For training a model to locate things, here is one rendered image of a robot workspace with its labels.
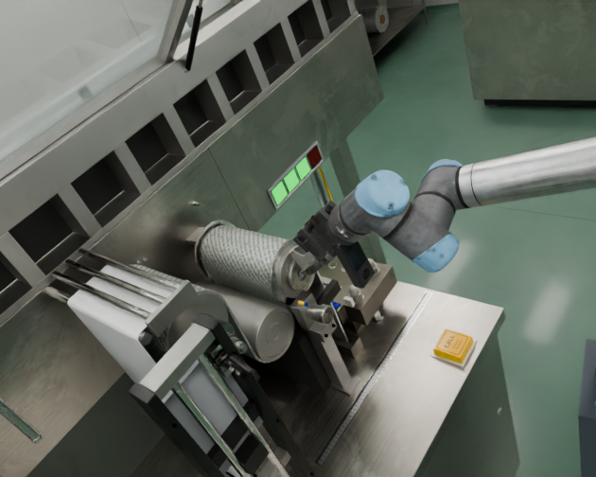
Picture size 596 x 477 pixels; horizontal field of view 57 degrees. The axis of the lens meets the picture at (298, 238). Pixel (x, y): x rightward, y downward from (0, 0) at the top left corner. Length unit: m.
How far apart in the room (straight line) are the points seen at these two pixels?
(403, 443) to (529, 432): 1.08
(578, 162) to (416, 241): 0.26
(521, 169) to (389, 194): 0.21
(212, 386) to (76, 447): 0.52
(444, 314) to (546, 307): 1.23
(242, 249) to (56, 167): 0.41
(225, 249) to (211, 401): 0.41
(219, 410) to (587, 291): 2.03
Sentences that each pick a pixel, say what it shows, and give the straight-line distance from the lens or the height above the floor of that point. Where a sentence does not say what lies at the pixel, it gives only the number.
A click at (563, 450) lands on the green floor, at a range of 2.27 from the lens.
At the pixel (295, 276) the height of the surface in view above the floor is 1.26.
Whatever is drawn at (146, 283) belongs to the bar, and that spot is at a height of 1.44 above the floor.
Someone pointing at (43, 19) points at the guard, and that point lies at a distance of 0.89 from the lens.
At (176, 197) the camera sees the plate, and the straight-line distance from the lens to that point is 1.35.
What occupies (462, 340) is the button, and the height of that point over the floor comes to 0.92.
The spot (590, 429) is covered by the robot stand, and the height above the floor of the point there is 0.86.
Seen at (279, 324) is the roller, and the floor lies 1.19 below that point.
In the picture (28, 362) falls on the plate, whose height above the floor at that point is 1.34.
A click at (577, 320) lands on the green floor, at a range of 2.61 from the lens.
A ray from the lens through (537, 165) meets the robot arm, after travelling 0.92.
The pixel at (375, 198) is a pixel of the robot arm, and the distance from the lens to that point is 0.85.
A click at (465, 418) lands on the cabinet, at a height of 0.72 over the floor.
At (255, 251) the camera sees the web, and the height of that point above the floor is 1.31.
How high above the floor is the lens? 1.99
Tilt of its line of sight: 36 degrees down
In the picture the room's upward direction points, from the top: 24 degrees counter-clockwise
